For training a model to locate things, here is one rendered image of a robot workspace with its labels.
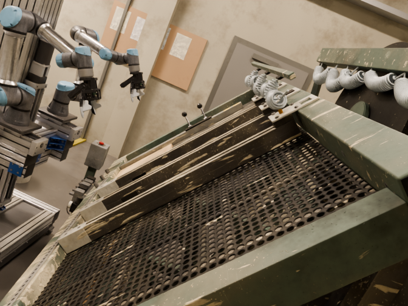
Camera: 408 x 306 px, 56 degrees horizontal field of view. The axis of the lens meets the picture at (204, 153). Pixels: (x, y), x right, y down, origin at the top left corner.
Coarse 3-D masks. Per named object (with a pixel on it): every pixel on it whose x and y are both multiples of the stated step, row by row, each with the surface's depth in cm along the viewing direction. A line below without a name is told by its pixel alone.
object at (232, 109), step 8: (240, 104) 255; (224, 112) 256; (232, 112) 256; (208, 120) 258; (216, 120) 258; (192, 128) 259; (200, 128) 259; (176, 136) 262; (184, 136) 261; (160, 144) 264; (168, 144) 262; (144, 152) 267; (152, 152) 264; (136, 160) 265; (120, 168) 267
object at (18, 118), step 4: (8, 108) 225; (12, 108) 224; (16, 108) 223; (4, 112) 227; (8, 112) 224; (12, 112) 224; (16, 112) 224; (20, 112) 225; (24, 112) 226; (28, 112) 229; (4, 116) 224; (8, 116) 223; (12, 116) 223; (16, 116) 224; (20, 116) 225; (24, 116) 227; (28, 116) 230; (4, 120) 224; (8, 120) 223; (12, 120) 223; (16, 120) 224; (20, 120) 226; (24, 120) 227; (28, 120) 230; (16, 124) 225; (20, 124) 226; (24, 124) 228; (28, 124) 231
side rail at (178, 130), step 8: (240, 96) 277; (248, 96) 277; (224, 104) 279; (232, 104) 279; (208, 112) 280; (216, 112) 280; (192, 120) 282; (200, 120) 282; (176, 128) 288; (184, 128) 284; (168, 136) 285; (152, 144) 287; (136, 152) 289; (128, 160) 290
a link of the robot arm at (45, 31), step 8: (40, 24) 212; (48, 24) 214; (32, 32) 214; (40, 32) 213; (48, 32) 211; (56, 32) 214; (48, 40) 212; (56, 40) 210; (64, 40) 211; (56, 48) 211; (64, 48) 208; (72, 48) 209
